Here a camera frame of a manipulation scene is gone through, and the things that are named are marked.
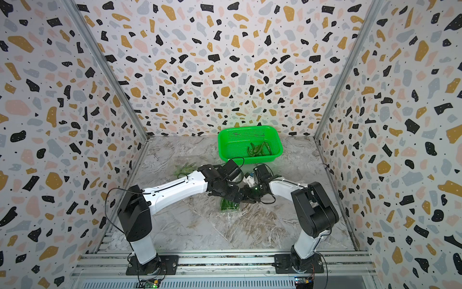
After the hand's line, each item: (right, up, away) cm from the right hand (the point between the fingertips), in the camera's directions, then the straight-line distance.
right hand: (239, 200), depth 88 cm
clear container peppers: (-33, +13, +15) cm, 38 cm away
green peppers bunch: (+13, +25, +24) cm, 37 cm away
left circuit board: (-34, -28, -18) cm, 47 cm away
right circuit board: (+26, -29, -17) cm, 42 cm away
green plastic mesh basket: (-5, +30, +31) cm, 43 cm away
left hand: (-1, +4, -6) cm, 7 cm away
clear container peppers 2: (-5, -2, -1) cm, 6 cm away
